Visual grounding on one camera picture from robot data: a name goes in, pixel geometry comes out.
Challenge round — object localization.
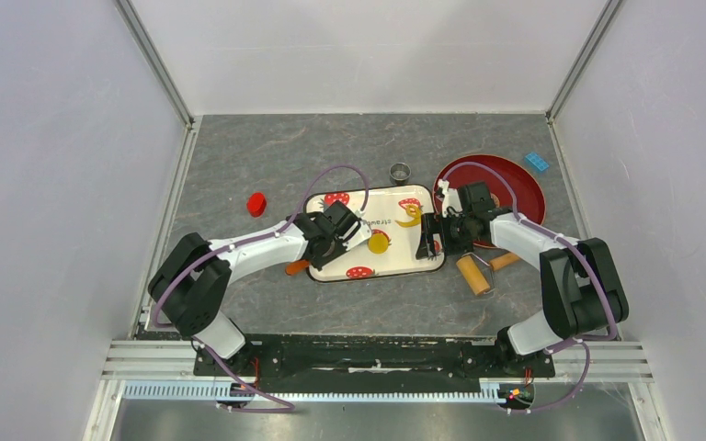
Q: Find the round metal cutter ring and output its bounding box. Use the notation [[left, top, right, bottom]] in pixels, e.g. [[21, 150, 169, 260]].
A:
[[388, 162, 413, 187]]

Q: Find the wooden dough roller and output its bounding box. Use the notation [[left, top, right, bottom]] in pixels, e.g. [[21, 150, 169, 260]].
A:
[[456, 253, 519, 296]]

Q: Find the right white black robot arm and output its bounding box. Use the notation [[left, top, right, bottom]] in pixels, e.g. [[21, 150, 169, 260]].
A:
[[416, 180, 629, 375]]

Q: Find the aluminium frame rail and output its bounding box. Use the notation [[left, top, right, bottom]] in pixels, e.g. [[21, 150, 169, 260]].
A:
[[102, 341, 654, 403]]

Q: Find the white strawberry print tray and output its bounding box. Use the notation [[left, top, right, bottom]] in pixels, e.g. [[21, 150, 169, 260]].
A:
[[305, 185, 445, 283]]

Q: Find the orange handled metal scraper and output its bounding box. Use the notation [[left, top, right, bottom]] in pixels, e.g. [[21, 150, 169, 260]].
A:
[[284, 233, 370, 277]]

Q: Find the round red plate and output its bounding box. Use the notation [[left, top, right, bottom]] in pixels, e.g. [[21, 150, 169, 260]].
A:
[[433, 154, 546, 224]]

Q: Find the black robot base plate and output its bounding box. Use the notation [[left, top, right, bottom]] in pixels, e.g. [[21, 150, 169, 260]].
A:
[[226, 334, 555, 394]]

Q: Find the small blue plastic piece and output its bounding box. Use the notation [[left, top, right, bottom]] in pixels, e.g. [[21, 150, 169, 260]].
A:
[[524, 152, 551, 174]]

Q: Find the small red cap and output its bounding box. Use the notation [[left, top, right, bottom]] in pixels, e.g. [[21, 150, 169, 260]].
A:
[[246, 192, 268, 218]]

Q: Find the yellow dough piece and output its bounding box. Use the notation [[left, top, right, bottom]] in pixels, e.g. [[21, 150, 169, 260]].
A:
[[368, 231, 391, 254]]

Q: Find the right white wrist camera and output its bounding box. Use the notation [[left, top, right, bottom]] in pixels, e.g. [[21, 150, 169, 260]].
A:
[[434, 179, 461, 218]]

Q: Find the purple cable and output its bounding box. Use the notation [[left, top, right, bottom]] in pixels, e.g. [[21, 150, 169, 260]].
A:
[[149, 164, 371, 413], [437, 161, 619, 416]]

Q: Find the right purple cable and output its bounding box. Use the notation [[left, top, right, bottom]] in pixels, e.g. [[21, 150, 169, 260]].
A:
[[437, 161, 619, 416]]

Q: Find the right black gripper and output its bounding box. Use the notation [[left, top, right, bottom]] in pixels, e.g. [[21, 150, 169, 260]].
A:
[[416, 212, 473, 260]]

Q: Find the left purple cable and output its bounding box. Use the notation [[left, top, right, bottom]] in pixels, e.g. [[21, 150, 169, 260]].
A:
[[149, 164, 371, 413]]

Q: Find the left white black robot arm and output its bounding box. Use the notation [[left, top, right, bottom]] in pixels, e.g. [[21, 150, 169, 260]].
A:
[[147, 202, 371, 375]]

